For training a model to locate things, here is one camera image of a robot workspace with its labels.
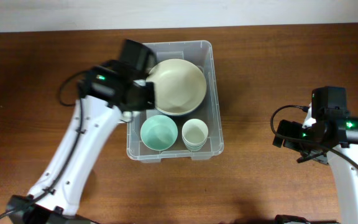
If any clear plastic storage container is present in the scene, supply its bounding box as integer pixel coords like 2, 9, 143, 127
126, 40, 224, 163

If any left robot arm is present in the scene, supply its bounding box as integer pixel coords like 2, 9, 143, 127
0, 39, 157, 223

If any cream bowl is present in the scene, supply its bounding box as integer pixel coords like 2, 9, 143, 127
147, 58, 207, 113

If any cream white cup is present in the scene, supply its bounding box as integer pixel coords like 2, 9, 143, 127
181, 119, 209, 143

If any mint green cup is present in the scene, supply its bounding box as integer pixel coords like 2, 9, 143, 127
185, 145, 203, 152

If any grey cup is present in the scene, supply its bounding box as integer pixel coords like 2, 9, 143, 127
183, 139, 206, 147

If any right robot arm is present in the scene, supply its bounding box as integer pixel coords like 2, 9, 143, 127
270, 86, 358, 223

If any mint green small bowl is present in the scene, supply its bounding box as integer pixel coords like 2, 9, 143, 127
140, 115, 178, 151

